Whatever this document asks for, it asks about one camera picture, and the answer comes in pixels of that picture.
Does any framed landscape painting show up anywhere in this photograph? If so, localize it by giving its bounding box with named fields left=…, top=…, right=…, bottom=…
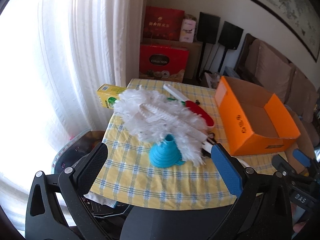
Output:
left=251, top=0, right=319, bottom=61

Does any red chocolate collection box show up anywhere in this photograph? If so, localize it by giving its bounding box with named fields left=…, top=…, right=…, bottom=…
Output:
left=139, top=44, right=189, bottom=83

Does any white feather duster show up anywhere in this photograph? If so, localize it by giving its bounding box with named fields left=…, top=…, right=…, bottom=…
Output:
left=114, top=88, right=218, bottom=166

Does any clear plastic storage bin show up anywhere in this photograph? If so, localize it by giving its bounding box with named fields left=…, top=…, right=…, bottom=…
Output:
left=51, top=129, right=105, bottom=174

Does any red tea gift bag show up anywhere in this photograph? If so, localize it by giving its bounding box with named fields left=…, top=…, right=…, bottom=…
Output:
left=143, top=6, right=185, bottom=41

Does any brown cardboard box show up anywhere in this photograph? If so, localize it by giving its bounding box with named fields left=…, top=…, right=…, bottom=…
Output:
left=142, top=38, right=202, bottom=79

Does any black speaker on stand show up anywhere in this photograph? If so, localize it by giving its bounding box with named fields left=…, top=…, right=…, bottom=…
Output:
left=217, top=21, right=244, bottom=73
left=196, top=12, right=220, bottom=79

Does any orange cardboard box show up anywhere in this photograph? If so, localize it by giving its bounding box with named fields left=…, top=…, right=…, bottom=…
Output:
left=214, top=76, right=300, bottom=156

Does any red white lint brush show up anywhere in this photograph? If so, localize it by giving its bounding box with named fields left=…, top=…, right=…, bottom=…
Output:
left=163, top=84, right=214, bottom=129

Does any right black speaker on stand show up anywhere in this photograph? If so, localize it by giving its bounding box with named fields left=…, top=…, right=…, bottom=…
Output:
left=217, top=21, right=244, bottom=73

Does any left black speaker on stand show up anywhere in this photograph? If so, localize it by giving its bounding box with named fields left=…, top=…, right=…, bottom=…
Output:
left=196, top=12, right=220, bottom=79

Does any blue collapsible silicone funnel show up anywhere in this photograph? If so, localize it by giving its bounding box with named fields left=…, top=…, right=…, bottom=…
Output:
left=149, top=134, right=184, bottom=168

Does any brown cushioned sofa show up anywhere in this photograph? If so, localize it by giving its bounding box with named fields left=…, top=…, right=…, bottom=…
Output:
left=234, top=34, right=319, bottom=147

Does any green yellow toothpaste box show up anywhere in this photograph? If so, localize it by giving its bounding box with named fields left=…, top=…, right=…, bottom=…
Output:
left=97, top=84, right=126, bottom=109

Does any white sheer curtain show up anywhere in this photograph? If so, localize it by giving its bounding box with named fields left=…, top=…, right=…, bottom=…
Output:
left=1, top=0, right=144, bottom=193

